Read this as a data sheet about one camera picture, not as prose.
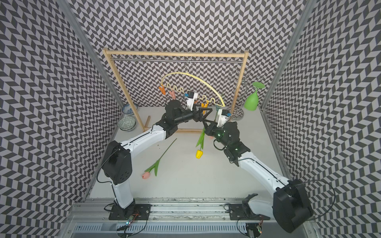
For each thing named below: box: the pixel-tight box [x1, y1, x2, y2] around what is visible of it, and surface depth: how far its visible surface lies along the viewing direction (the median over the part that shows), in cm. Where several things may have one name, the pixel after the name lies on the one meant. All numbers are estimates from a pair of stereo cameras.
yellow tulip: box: [195, 126, 206, 160], surface depth 75 cm
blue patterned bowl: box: [121, 103, 139, 115], surface depth 118 cm
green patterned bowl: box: [118, 116, 137, 132], surface depth 107 cm
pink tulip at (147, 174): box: [141, 137, 178, 180], surface depth 88 cm
